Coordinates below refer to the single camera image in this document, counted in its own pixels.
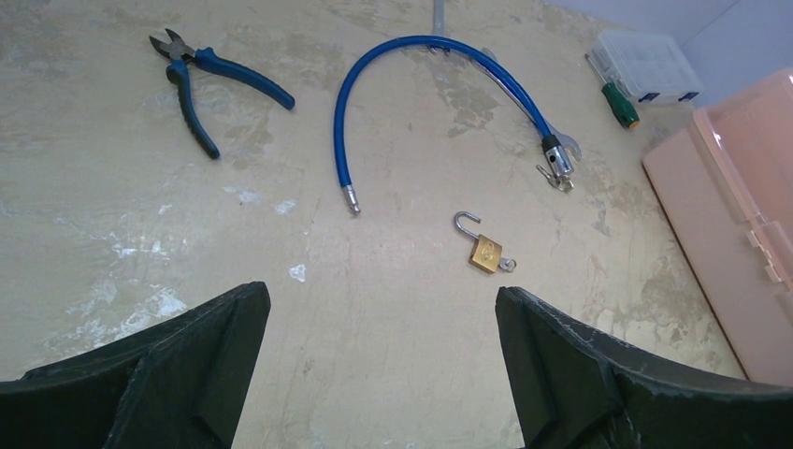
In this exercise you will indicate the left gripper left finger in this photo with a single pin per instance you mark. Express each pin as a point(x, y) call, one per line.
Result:
point(179, 384)

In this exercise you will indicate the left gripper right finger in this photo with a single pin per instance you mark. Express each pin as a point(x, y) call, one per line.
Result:
point(574, 386)

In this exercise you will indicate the small silver key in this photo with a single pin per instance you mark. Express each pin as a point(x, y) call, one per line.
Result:
point(507, 264)

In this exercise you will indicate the brass padlock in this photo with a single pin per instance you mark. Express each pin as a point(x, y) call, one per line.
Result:
point(485, 254)

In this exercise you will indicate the silver key bunch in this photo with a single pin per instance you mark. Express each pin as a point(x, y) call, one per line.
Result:
point(562, 183)

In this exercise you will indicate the orange translucent plastic toolbox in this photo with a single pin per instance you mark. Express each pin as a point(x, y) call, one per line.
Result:
point(725, 184)

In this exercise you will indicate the clear compartment organizer box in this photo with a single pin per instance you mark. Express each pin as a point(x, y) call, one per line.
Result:
point(649, 69)

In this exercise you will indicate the small silver wrench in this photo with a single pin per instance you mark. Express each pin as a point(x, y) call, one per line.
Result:
point(438, 28)

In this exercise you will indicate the green handled screwdriver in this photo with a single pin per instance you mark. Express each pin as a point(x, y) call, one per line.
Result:
point(621, 108)

